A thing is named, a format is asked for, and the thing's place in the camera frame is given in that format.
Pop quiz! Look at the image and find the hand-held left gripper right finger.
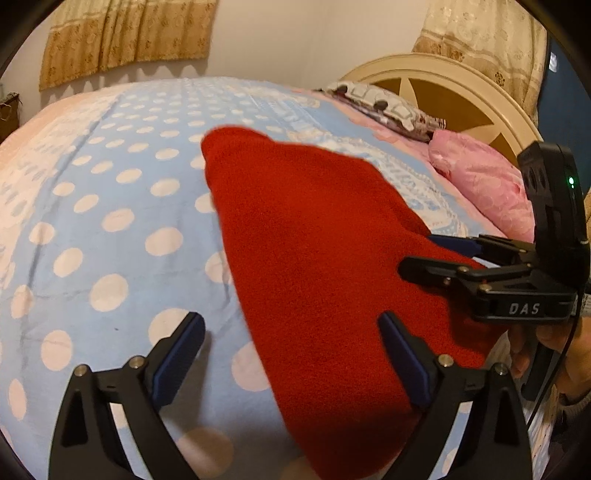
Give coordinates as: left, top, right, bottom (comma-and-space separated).
378, 311, 534, 480

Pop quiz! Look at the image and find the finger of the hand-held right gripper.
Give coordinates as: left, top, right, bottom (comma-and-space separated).
398, 256, 532, 296
427, 234, 539, 269

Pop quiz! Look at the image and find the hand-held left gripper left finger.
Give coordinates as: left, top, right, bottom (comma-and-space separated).
47, 311, 206, 480

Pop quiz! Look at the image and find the red knitted sweater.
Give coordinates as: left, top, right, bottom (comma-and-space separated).
201, 126, 504, 480

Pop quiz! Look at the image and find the person's right forearm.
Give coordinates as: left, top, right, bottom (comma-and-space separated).
556, 388, 591, 418

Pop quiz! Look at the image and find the person's right hand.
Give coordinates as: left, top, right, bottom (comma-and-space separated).
507, 314, 591, 395

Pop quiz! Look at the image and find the pink pillow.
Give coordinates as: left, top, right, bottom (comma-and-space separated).
428, 129, 536, 243

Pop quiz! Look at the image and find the grey patterned pillow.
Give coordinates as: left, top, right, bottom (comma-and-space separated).
323, 80, 448, 143

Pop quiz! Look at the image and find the polka-dot bed sheet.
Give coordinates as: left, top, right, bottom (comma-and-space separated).
0, 76, 509, 480

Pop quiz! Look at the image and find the cream wooden headboard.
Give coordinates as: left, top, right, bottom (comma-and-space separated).
339, 53, 543, 167

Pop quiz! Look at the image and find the long cream patterned curtain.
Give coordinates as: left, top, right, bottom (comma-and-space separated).
411, 0, 548, 125

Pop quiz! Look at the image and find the brown wooden desk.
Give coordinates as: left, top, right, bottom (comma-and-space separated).
0, 90, 21, 144

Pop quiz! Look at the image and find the short tan patterned curtain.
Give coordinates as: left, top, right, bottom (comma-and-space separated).
39, 0, 218, 92

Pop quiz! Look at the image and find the black cable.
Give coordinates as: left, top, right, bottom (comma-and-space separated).
525, 295, 583, 432

